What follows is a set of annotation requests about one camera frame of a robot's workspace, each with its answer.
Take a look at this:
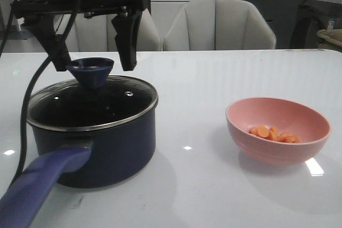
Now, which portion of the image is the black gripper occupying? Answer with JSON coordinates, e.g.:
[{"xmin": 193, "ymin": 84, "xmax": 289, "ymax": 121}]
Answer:
[{"xmin": 11, "ymin": 0, "xmax": 147, "ymax": 72}]

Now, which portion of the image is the glass lid with blue knob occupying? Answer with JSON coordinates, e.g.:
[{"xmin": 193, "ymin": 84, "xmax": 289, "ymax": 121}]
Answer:
[{"xmin": 27, "ymin": 57, "xmax": 158, "ymax": 132}]

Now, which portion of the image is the orange ham slices pile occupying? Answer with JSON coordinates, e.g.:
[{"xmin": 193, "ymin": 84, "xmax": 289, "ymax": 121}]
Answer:
[{"xmin": 248, "ymin": 124, "xmax": 300, "ymax": 143}]

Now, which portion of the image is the pink plastic bowl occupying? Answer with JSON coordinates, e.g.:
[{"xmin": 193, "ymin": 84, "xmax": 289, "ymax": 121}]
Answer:
[{"xmin": 226, "ymin": 97, "xmax": 331, "ymax": 166}]

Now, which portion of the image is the left grey upholstered chair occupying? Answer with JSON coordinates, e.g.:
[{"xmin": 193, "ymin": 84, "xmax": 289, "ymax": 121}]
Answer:
[{"xmin": 65, "ymin": 9, "xmax": 162, "ymax": 52}]

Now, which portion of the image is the grey upholstered chair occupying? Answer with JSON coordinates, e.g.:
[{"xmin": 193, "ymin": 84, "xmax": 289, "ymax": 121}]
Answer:
[
  {"xmin": 65, "ymin": 9, "xmax": 162, "ymax": 52},
  {"xmin": 163, "ymin": 0, "xmax": 276, "ymax": 51}
]

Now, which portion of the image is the right grey upholstered chair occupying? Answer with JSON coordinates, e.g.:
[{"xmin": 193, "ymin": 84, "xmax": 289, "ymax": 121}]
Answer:
[{"xmin": 163, "ymin": 0, "xmax": 276, "ymax": 51}]

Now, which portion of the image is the dark blue saucepan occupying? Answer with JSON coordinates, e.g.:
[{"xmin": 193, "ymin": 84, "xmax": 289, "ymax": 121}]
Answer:
[{"xmin": 1, "ymin": 108, "xmax": 156, "ymax": 227}]

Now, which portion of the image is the coloured dots sticker strip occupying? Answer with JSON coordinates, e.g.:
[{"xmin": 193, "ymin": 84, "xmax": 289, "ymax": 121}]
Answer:
[{"xmin": 285, "ymin": 49, "xmax": 324, "ymax": 52}]

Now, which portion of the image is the beige cushion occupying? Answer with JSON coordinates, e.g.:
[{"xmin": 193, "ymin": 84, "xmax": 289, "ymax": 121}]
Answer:
[{"xmin": 317, "ymin": 29, "xmax": 342, "ymax": 52}]

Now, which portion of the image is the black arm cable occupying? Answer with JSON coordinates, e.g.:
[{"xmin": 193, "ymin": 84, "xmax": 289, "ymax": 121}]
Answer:
[{"xmin": 0, "ymin": 0, "xmax": 82, "ymax": 186}]

